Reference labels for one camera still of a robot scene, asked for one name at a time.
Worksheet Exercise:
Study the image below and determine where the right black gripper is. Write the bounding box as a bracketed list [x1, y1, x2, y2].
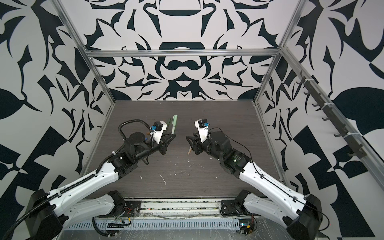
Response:
[187, 130, 226, 163]

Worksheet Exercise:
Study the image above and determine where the green pen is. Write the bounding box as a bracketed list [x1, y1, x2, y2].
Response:
[167, 119, 172, 131]
[172, 115, 178, 134]

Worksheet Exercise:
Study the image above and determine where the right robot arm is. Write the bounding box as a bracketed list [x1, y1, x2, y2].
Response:
[186, 131, 326, 240]

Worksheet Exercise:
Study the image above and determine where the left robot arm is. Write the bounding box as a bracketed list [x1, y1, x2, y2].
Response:
[3, 119, 176, 240]

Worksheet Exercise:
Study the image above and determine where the green lit circuit board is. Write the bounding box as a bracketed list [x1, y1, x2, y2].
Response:
[239, 218, 258, 235]

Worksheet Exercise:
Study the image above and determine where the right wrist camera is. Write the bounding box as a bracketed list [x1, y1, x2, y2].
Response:
[195, 119, 209, 143]

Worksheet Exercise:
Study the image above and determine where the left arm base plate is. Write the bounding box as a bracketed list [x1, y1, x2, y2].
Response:
[120, 201, 142, 218]

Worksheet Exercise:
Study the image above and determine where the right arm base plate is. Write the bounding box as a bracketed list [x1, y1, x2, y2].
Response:
[220, 200, 249, 217]

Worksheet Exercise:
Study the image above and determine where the white cable duct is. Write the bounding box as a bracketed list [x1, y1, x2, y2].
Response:
[64, 218, 242, 231]

